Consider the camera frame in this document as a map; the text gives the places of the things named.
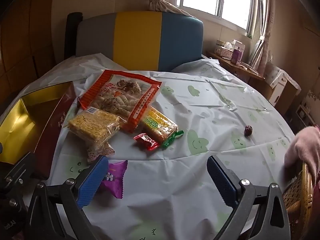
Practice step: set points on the purple box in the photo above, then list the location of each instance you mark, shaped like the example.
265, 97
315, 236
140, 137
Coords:
236, 56

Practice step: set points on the red candy wrapper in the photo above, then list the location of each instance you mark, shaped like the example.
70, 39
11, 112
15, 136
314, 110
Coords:
147, 142

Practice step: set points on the gold and maroon gift box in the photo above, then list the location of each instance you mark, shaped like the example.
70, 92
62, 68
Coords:
33, 125

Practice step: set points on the large orange snack bag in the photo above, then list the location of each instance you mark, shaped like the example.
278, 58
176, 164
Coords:
125, 94

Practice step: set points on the red jujube date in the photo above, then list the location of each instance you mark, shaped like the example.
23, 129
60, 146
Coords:
248, 130

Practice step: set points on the purple snack packet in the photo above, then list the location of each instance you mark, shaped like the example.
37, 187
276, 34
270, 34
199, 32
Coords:
114, 179

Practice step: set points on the white Ba Zhen cake packet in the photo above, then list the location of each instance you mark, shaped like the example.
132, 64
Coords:
105, 149

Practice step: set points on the wooden side table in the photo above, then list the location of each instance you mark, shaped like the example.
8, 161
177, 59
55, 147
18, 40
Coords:
240, 71

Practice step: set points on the white cloud-print tablecloth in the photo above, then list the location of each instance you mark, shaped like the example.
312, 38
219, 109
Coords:
168, 192

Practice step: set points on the black post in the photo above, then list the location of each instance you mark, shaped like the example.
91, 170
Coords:
71, 31

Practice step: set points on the white cardboard box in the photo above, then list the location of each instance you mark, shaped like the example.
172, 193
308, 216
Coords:
277, 79

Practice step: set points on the green yellow cracker pack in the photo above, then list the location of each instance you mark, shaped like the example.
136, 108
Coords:
160, 128

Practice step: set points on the window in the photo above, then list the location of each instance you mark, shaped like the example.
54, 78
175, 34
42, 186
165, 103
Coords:
230, 13

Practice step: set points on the yellow puffed rice cake pack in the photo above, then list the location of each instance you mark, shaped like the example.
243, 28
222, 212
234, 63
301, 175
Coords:
95, 126

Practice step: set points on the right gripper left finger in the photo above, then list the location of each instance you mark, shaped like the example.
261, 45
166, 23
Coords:
73, 195

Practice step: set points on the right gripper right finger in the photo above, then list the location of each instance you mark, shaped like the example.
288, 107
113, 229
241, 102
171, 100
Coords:
258, 212

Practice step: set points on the pink cloth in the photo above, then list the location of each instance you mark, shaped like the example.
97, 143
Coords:
305, 147

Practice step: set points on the grey yellow blue chair back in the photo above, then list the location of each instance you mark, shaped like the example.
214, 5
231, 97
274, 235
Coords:
142, 40

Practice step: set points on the wooden wardrobe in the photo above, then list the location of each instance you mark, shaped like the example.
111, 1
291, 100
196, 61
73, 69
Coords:
26, 44

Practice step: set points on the tissue box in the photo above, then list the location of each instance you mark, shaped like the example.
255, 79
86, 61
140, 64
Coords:
224, 49

